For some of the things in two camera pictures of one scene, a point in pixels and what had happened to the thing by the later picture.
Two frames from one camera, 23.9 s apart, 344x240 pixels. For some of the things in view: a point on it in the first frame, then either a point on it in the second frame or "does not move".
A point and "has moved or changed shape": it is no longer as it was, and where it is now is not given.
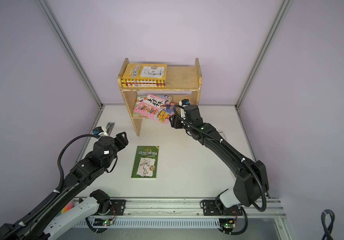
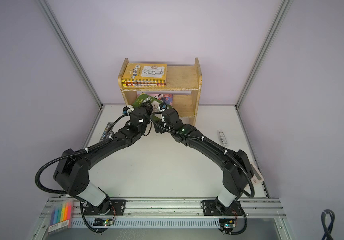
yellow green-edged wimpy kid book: (144, 72) does not move
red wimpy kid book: (143, 84) does not move
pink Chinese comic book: (155, 108) has moved or changed shape
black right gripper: (175, 123) -> (160, 126)
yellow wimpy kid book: (143, 85) does not move
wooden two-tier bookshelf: (183, 82) does not move
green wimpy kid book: (145, 162) -> (144, 97)
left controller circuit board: (102, 222) does not move
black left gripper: (121, 140) -> (148, 107)
